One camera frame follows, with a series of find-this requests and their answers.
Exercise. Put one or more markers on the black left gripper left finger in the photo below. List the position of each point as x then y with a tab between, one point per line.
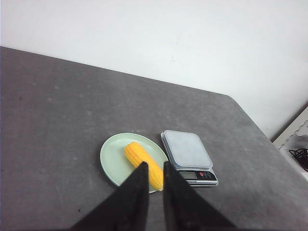
126	209

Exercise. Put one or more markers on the green round plate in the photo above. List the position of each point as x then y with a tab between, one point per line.
114	162

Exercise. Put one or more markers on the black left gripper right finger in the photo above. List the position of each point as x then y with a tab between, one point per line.
186	210

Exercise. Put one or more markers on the silver digital kitchen scale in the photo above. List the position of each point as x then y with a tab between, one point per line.
189	157

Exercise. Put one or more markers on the yellow corn cob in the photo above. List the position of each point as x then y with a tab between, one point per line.
136	154

